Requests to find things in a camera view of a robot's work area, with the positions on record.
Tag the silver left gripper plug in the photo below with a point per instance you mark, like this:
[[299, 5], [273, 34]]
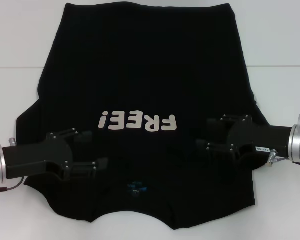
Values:
[[13, 141]]

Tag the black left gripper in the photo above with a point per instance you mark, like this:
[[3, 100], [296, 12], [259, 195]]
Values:
[[40, 157]]

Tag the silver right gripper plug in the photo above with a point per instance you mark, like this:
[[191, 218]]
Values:
[[272, 157]]

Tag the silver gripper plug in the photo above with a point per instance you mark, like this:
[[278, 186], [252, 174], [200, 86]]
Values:
[[272, 157], [13, 141]]

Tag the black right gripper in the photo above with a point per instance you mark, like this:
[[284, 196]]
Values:
[[265, 138]]

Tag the black shirt with FREE print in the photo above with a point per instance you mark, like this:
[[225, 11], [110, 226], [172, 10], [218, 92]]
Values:
[[150, 75]]

